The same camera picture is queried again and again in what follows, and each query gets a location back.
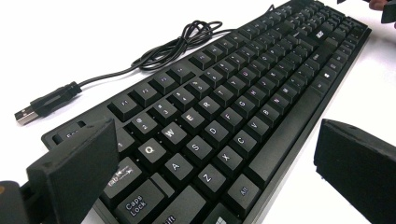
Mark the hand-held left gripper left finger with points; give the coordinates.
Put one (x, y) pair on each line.
(77, 168)

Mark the black computer keyboard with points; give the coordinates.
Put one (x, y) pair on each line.
(218, 124)

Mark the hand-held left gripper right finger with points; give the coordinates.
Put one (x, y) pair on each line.
(358, 168)

